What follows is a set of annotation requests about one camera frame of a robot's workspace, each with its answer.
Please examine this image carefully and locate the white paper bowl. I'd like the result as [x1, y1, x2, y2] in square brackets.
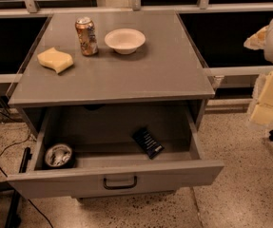
[105, 28, 146, 55]

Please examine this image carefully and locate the open grey top drawer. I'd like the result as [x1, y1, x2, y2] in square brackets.
[8, 104, 224, 199]

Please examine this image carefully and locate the black floor cable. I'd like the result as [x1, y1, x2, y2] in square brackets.
[0, 123, 54, 228]

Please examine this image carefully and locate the black drawer handle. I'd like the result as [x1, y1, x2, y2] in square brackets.
[103, 176, 138, 190]

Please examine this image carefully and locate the grey drawer cabinet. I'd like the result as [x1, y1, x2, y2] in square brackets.
[8, 9, 216, 138]

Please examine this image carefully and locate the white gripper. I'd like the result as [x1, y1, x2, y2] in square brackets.
[247, 70, 273, 128]

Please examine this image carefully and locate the black stand leg left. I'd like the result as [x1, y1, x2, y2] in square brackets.
[5, 147, 31, 228]

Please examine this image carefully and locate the round tin in drawer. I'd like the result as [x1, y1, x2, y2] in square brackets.
[44, 143, 74, 169]

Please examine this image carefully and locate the yellow wavy sponge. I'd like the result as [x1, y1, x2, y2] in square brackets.
[37, 47, 73, 74]

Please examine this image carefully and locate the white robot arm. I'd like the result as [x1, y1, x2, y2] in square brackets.
[244, 19, 273, 126]

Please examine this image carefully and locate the grey window railing frame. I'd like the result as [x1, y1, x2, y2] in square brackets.
[0, 0, 273, 90]

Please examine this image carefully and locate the dented soda can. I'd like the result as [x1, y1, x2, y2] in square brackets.
[75, 17, 98, 56]

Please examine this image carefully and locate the dark blue rxbar wrapper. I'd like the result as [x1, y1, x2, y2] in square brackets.
[132, 127, 165, 160]

